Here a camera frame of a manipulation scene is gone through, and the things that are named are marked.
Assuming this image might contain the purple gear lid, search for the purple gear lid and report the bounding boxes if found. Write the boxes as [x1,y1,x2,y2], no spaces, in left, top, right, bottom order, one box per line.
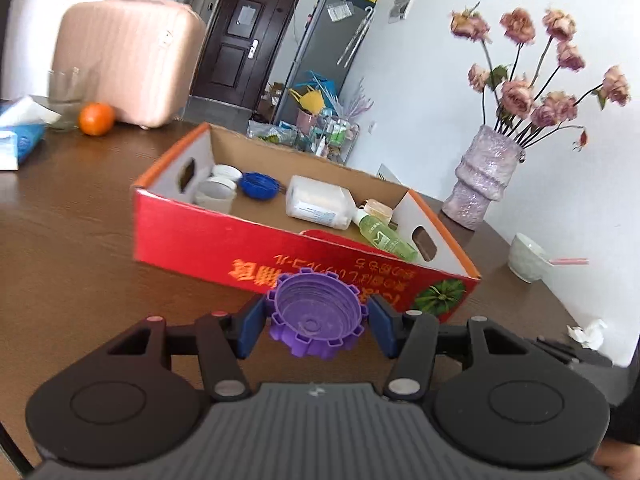
[266,268,369,360]

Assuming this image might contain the green spray bottle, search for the green spray bottle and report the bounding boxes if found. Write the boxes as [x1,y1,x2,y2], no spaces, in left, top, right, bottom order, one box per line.
[352,208,418,262]

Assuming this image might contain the beige toothpick box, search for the beige toothpick box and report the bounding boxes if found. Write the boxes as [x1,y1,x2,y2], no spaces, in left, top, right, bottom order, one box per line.
[362,198,394,226]

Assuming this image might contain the blue gear lid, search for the blue gear lid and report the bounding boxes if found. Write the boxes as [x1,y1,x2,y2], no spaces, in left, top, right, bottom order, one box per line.
[239,172,281,200]

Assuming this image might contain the translucent white plastic bottle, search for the translucent white plastic bottle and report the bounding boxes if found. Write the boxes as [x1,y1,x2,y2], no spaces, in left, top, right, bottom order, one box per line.
[285,176,356,231]

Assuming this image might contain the white ridged jar lid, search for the white ridged jar lid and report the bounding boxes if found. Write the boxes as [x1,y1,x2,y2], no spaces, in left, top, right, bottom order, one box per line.
[212,165,243,183]

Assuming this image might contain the crumpled white tissue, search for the crumpled white tissue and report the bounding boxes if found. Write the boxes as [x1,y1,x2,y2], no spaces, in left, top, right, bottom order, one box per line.
[566,318,606,351]

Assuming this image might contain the pink spoon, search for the pink spoon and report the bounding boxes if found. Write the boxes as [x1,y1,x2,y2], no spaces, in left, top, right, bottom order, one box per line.
[547,258,589,266]

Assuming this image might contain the red cardboard box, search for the red cardboard box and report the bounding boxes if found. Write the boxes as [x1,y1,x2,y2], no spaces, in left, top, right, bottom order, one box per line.
[134,124,480,321]

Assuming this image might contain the pale green bowl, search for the pale green bowl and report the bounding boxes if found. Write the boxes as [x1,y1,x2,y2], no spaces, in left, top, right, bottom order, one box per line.
[508,233,553,284]

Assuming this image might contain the pink ceramic vase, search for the pink ceramic vase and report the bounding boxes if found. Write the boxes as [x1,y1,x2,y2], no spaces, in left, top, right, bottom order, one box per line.
[442,126,524,231]

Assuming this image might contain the dried pink roses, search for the dried pink roses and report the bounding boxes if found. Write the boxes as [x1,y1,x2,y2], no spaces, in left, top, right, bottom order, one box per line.
[449,4,631,155]

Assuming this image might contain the orange fruit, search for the orange fruit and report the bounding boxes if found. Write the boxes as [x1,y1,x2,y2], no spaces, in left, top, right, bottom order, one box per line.
[78,102,115,136]

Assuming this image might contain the blue tissue pack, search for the blue tissue pack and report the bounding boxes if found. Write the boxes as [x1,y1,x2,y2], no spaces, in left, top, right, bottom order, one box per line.
[0,96,61,171]

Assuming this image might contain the dark brown door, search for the dark brown door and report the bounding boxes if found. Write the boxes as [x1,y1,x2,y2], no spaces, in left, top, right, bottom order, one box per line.
[192,0,298,110]

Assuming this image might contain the pink suitcase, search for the pink suitcase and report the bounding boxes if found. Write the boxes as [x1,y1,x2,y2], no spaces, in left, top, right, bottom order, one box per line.
[52,0,206,129]

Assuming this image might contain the glass cup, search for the glass cup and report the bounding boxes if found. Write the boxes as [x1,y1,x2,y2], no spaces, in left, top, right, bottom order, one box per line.
[48,67,90,130]

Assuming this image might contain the grey refrigerator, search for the grey refrigerator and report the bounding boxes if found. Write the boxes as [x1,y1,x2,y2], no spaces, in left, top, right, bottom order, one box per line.
[272,0,376,124]

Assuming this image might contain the wall electrical panel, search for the wall electrical panel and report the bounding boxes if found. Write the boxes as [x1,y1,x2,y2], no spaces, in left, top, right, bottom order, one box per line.
[388,0,414,24]

